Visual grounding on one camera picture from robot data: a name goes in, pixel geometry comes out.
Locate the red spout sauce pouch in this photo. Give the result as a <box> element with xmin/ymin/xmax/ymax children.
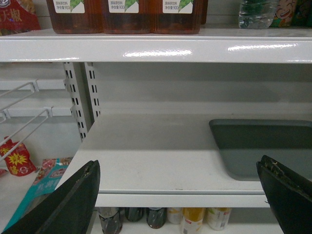
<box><xmin>0</xmin><ymin>139</ymin><xmax>36</xmax><ymax>176</ymax></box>

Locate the grey metal tray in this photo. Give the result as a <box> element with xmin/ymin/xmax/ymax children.
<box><xmin>209</xmin><ymin>119</ymin><xmax>312</xmax><ymax>181</ymax></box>

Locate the red chili snack bag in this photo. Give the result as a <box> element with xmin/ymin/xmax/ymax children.
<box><xmin>0</xmin><ymin>0</ymin><xmax>41</xmax><ymax>36</ymax></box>

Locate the dark drink bottle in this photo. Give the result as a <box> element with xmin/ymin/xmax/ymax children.
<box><xmin>97</xmin><ymin>207</ymin><xmax>122</xmax><ymax>234</ymax></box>

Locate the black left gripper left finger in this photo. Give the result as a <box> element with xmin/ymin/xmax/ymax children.
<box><xmin>3</xmin><ymin>160</ymin><xmax>100</xmax><ymax>234</ymax></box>

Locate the brown tea bottle left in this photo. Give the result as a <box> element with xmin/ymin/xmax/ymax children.
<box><xmin>47</xmin><ymin>0</ymin><xmax>103</xmax><ymax>34</ymax></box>

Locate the brown tea bottle right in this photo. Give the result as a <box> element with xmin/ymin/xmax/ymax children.
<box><xmin>150</xmin><ymin>0</ymin><xmax>203</xmax><ymax>35</ymax></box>

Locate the brown tea bottle middle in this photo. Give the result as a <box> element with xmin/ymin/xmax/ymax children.
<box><xmin>101</xmin><ymin>0</ymin><xmax>151</xmax><ymax>34</ymax></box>

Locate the white metal shelf unit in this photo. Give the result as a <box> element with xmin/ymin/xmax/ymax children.
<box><xmin>0</xmin><ymin>25</ymin><xmax>312</xmax><ymax>234</ymax></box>

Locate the yellow juice bottle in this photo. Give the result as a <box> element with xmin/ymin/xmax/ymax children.
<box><xmin>180</xmin><ymin>207</ymin><xmax>206</xmax><ymax>234</ymax></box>

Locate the brown tea bottle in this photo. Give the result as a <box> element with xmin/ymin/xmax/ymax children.
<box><xmin>101</xmin><ymin>0</ymin><xmax>151</xmax><ymax>34</ymax></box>
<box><xmin>47</xmin><ymin>0</ymin><xmax>103</xmax><ymax>34</ymax></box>
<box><xmin>150</xmin><ymin>0</ymin><xmax>203</xmax><ymax>35</ymax></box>

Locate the clear water bottle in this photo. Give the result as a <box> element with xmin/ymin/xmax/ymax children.
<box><xmin>238</xmin><ymin>0</ymin><xmax>279</xmax><ymax>29</ymax></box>

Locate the teal snack bag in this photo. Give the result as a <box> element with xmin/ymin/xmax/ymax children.
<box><xmin>4</xmin><ymin>157</ymin><xmax>73</xmax><ymax>230</ymax></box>

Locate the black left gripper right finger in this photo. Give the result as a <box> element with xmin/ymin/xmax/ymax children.
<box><xmin>256</xmin><ymin>155</ymin><xmax>312</xmax><ymax>234</ymax></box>

